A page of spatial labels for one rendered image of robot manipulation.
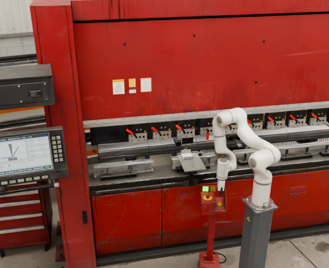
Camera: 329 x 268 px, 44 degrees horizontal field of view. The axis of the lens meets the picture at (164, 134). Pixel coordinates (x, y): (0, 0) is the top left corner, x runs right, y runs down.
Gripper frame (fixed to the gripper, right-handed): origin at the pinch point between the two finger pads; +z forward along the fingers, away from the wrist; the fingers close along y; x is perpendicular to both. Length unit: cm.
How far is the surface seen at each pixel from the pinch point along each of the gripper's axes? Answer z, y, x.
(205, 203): 6.7, 5.4, -12.1
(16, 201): 23, -9, -173
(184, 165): -14.0, -17.2, -28.7
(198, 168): -14.4, -12.7, -17.9
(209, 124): -40, -40, -9
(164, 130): -39, -30, -46
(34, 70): -113, 27, -122
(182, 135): -33, -33, -31
